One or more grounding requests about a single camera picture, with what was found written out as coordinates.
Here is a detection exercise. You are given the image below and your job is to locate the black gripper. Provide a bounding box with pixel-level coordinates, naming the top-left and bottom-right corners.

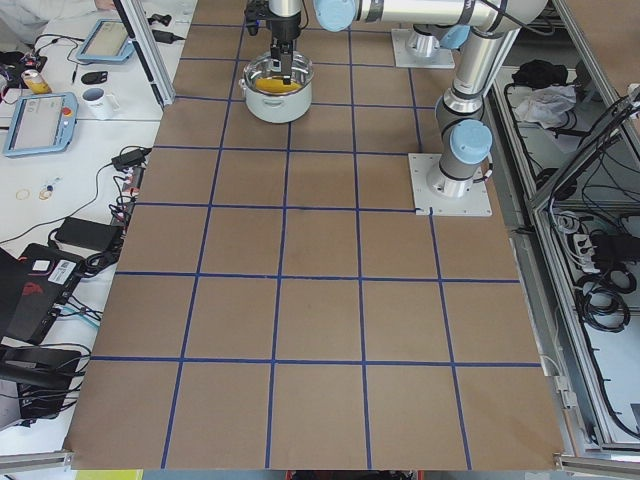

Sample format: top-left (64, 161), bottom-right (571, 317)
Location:
top-left (244, 0), bottom-right (304, 85)

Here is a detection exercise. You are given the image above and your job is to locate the yellow corn cob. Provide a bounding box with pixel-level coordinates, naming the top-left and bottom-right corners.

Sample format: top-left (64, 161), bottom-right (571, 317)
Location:
top-left (254, 77), bottom-right (303, 95)

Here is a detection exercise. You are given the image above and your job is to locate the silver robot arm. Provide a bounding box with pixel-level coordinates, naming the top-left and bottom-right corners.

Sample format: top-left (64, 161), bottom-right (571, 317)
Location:
top-left (313, 0), bottom-right (545, 198)

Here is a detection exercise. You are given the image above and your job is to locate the mint green pot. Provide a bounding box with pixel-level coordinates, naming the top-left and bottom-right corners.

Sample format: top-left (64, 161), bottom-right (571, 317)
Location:
top-left (239, 51), bottom-right (314, 123)

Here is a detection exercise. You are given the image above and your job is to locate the upper blue teach pendant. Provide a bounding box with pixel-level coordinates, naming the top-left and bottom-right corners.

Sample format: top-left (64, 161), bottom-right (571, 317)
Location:
top-left (76, 19), bottom-right (134, 64)

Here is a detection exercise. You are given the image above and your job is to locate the blue teach pendant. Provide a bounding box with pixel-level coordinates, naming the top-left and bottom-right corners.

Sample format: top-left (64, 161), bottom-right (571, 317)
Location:
top-left (3, 92), bottom-right (78, 157)
top-left (76, 19), bottom-right (134, 64)

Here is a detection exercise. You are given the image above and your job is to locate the black power adapter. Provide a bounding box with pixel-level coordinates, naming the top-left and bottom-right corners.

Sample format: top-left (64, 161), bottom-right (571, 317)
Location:
top-left (111, 147), bottom-right (152, 171)

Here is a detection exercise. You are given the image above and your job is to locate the black round disc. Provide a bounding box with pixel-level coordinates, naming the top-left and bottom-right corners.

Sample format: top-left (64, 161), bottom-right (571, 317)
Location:
top-left (81, 71), bottom-right (108, 85)

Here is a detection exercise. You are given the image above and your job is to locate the white mug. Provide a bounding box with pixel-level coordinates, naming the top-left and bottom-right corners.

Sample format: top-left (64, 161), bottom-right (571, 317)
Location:
top-left (82, 87), bottom-right (121, 120)

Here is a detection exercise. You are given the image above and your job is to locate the yellow drink can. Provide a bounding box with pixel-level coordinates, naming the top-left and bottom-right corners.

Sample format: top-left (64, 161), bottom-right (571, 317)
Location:
top-left (21, 69), bottom-right (52, 95)

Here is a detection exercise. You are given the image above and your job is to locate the lower blue teach pendant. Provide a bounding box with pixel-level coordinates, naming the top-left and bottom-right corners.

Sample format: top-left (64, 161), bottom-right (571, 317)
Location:
top-left (3, 92), bottom-right (78, 157)

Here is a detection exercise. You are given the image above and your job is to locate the black power brick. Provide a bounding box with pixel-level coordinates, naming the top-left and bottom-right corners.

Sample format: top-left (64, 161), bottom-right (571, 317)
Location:
top-left (55, 217), bottom-right (123, 252)

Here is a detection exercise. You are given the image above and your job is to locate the black laptop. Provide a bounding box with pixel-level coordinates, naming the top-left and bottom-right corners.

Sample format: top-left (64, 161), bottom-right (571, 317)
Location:
top-left (5, 243), bottom-right (85, 345)

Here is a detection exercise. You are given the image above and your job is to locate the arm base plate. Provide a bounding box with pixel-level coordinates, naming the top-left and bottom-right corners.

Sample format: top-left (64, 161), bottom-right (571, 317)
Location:
top-left (408, 153), bottom-right (492, 217)
top-left (391, 25), bottom-right (455, 69)

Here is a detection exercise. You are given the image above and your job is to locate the aluminium frame post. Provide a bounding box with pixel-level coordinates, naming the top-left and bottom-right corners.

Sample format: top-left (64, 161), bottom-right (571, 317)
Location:
top-left (114, 0), bottom-right (176, 108)

